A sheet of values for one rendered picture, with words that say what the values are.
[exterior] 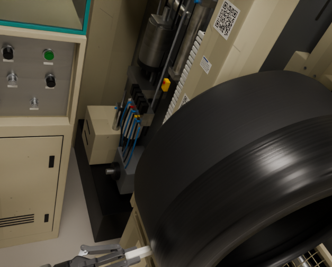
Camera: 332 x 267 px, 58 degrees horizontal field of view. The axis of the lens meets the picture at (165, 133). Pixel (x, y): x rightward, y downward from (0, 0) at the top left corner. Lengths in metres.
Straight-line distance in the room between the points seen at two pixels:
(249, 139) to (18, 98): 0.87
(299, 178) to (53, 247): 1.59
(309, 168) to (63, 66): 0.86
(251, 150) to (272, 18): 0.36
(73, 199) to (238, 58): 1.58
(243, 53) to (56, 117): 0.77
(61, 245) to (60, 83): 1.07
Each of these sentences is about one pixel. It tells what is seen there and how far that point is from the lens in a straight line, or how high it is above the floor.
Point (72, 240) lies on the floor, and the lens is 1.95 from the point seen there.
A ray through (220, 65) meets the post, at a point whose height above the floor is 1.41.
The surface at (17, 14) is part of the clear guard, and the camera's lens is 1.01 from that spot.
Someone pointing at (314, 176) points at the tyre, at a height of 1.43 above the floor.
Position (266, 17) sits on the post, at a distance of 0.78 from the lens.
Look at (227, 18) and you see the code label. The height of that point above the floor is 1.51.
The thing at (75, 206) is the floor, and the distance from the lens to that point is 2.07.
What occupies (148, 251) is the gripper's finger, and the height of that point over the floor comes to 1.03.
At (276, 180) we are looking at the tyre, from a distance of 0.53.
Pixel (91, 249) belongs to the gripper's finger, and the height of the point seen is 1.00.
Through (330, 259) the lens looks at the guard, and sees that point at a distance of 1.15.
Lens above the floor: 1.72
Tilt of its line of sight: 39 degrees down
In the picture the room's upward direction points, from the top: 23 degrees clockwise
